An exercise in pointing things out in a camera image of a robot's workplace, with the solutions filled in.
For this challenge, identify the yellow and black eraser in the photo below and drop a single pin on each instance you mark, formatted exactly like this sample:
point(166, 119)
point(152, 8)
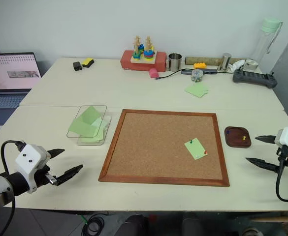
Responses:
point(87, 62)

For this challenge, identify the dark rounded shape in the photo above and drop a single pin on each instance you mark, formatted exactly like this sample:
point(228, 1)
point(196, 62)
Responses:
point(194, 227)
point(131, 226)

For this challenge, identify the round metal tin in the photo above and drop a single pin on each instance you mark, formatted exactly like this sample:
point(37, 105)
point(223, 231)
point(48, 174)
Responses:
point(250, 66)

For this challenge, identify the crumpled white cloth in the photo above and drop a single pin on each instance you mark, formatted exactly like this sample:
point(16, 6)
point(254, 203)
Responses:
point(237, 65)

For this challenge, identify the yellow toy brick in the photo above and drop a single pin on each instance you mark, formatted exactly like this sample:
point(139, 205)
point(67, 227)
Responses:
point(200, 65)

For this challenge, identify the open laptop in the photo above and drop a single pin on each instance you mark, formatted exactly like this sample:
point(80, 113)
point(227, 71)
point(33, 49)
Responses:
point(10, 73)

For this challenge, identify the grey usb hub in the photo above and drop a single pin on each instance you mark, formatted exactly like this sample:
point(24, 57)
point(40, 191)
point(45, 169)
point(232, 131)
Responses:
point(186, 71)

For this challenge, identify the clear bottle green lid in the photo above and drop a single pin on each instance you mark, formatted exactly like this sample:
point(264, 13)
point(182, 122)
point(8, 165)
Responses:
point(264, 44)

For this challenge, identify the green paper sheet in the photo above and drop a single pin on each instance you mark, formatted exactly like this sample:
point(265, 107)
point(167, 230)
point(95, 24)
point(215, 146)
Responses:
point(84, 123)

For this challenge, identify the red rectangular box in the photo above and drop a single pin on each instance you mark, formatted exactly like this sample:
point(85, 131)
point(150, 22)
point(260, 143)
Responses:
point(126, 61)

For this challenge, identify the stainless steel mug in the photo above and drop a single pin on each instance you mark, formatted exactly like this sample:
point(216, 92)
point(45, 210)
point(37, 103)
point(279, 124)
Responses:
point(175, 62)

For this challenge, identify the green note pinned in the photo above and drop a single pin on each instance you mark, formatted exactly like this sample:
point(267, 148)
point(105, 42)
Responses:
point(195, 148)

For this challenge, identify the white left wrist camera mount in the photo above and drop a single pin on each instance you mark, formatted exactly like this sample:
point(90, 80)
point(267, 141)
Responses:
point(33, 157)

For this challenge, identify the stack of green notes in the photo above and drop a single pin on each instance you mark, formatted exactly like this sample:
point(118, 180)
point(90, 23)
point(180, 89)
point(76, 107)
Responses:
point(196, 89)

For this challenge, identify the small jar of pins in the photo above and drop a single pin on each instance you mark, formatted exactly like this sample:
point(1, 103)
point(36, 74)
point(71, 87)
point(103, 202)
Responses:
point(196, 75)

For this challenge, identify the brown cardboard tube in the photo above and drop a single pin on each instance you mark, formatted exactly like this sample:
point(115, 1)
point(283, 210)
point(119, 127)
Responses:
point(207, 59)

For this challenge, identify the stainless steel cylinder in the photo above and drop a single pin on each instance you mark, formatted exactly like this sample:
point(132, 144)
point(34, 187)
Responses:
point(224, 62)

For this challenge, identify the wood framed cork board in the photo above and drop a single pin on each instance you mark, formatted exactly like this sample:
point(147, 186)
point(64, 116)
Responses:
point(158, 147)

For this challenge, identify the small black box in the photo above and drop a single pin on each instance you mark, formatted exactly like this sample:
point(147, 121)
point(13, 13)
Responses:
point(77, 66)

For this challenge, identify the clear plastic box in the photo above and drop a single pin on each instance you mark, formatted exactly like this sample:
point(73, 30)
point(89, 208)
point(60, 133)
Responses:
point(106, 115)

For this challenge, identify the pink rounded block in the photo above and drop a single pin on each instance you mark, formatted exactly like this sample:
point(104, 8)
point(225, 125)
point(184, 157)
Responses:
point(154, 73)

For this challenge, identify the dark wooden tray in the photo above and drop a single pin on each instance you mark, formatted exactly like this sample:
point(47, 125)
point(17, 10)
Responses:
point(236, 141)

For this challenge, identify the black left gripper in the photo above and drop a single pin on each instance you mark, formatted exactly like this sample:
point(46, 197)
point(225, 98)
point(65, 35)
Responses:
point(41, 175)

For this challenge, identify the grey handheld controller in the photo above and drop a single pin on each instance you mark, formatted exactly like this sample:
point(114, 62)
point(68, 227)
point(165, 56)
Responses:
point(254, 78)

